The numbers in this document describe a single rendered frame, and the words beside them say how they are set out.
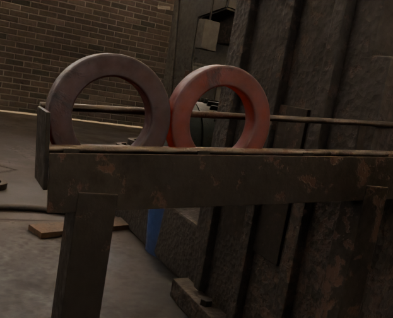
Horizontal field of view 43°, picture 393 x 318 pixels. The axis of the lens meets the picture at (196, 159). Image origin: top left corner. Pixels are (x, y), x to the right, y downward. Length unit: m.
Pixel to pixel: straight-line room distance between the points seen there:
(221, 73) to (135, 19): 6.41
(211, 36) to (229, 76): 4.53
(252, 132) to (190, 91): 0.14
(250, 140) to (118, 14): 6.34
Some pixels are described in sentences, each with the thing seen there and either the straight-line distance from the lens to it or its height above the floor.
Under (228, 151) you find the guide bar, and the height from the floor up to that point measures 0.65.
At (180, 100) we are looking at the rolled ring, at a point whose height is 0.72.
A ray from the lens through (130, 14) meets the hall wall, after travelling 7.18.
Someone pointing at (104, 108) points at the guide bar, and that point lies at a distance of 0.80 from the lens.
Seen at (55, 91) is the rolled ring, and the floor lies 0.70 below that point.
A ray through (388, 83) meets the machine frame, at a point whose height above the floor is 0.81.
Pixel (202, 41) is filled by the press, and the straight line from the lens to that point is 5.27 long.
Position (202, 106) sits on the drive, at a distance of 2.22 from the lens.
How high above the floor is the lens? 0.74
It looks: 8 degrees down
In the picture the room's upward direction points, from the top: 10 degrees clockwise
